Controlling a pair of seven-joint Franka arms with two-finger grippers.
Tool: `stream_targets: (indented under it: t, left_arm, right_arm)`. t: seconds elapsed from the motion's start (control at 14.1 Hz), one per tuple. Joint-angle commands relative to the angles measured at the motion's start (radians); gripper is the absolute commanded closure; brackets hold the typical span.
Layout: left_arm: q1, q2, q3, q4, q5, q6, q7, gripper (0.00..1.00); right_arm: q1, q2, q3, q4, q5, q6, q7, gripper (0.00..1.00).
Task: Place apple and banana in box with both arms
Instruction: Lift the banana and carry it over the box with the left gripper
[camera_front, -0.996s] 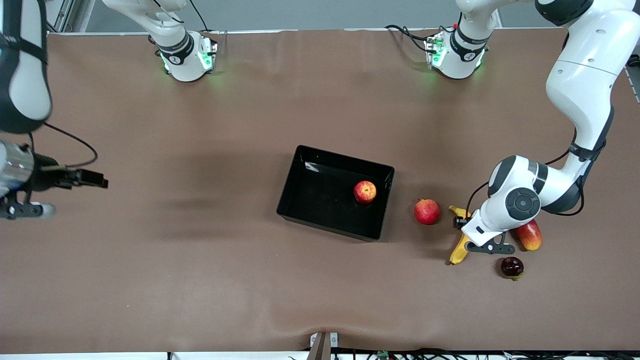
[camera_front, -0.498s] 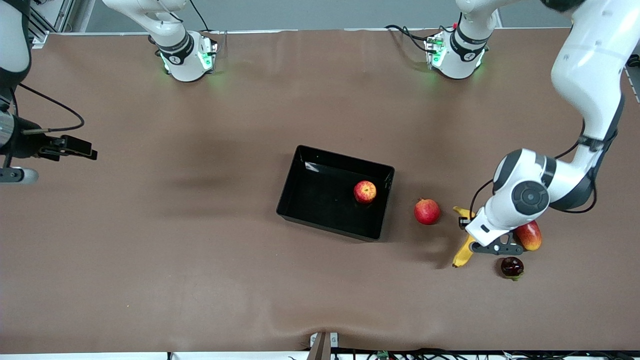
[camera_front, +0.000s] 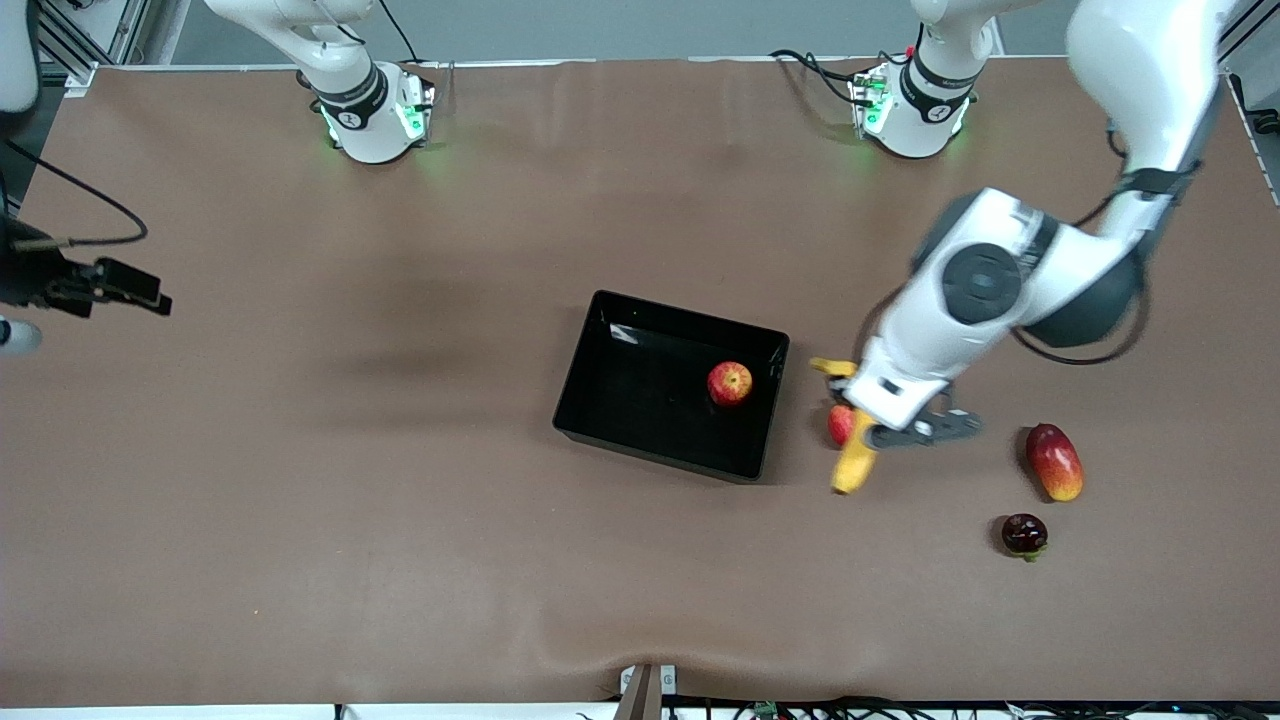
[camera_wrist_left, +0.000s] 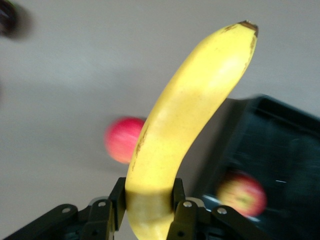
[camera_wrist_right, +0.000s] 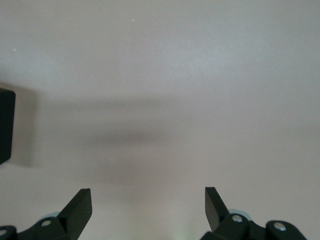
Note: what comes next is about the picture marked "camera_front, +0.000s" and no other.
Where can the red yellow apple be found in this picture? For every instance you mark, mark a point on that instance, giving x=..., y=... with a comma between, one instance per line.
x=730, y=384

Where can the dark purple mangosteen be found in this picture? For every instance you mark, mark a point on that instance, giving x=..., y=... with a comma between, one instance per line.
x=1024, y=534

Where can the brown table mat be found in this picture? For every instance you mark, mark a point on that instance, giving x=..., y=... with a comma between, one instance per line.
x=400, y=550

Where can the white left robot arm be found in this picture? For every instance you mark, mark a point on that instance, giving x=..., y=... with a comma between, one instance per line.
x=985, y=285

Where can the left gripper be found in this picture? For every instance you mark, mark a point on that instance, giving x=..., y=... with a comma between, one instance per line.
x=836, y=393

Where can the black plastic box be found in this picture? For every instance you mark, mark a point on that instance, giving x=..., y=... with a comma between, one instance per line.
x=650, y=400

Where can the yellow banana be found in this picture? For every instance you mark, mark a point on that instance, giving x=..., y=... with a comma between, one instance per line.
x=853, y=465

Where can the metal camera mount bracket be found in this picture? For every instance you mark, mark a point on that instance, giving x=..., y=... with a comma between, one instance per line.
x=645, y=692

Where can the red yellow mango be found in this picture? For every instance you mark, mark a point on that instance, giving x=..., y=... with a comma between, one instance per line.
x=1055, y=462

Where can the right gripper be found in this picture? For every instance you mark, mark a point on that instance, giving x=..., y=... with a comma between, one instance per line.
x=30, y=277

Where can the red pomegranate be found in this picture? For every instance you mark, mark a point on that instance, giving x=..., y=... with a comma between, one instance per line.
x=840, y=425

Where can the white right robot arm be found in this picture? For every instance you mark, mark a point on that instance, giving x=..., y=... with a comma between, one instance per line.
x=360, y=110

